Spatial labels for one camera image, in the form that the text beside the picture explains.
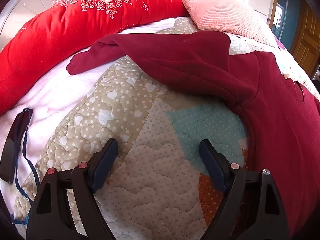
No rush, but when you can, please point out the blue lanyard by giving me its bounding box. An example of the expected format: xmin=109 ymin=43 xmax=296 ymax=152
xmin=10 ymin=107 xmax=40 ymax=227

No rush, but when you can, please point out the purple cloth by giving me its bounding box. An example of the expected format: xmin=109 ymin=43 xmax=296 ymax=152
xmin=274 ymin=35 xmax=288 ymax=52

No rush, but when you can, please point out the maroon sweater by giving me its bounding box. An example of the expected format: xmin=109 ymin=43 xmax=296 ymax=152
xmin=66 ymin=32 xmax=320 ymax=240

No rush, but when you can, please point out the black phone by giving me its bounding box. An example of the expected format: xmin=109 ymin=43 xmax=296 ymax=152
xmin=0 ymin=112 xmax=30 ymax=184

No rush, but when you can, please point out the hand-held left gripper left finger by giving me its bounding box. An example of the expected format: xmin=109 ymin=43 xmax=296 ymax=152
xmin=26 ymin=138 xmax=119 ymax=240

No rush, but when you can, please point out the pink ribbed pillow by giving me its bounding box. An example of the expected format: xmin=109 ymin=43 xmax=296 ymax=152
xmin=173 ymin=0 xmax=275 ymax=46

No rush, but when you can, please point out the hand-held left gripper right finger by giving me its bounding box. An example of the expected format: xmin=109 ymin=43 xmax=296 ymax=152
xmin=199 ymin=139 xmax=290 ymax=240

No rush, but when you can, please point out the white fleece blanket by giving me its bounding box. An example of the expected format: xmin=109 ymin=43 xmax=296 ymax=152
xmin=0 ymin=17 xmax=180 ymax=213

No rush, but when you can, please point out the red floral quilt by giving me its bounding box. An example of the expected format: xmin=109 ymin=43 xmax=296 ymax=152
xmin=0 ymin=0 xmax=189 ymax=117

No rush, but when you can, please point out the patchwork heart quilt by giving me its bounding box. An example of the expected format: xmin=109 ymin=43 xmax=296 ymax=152
xmin=12 ymin=16 xmax=320 ymax=240

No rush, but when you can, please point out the wooden door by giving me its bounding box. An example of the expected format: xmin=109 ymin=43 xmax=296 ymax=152
xmin=290 ymin=0 xmax=320 ymax=78

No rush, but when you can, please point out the white round headboard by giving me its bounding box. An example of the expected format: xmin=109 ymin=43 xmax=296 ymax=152
xmin=0 ymin=0 xmax=100 ymax=53

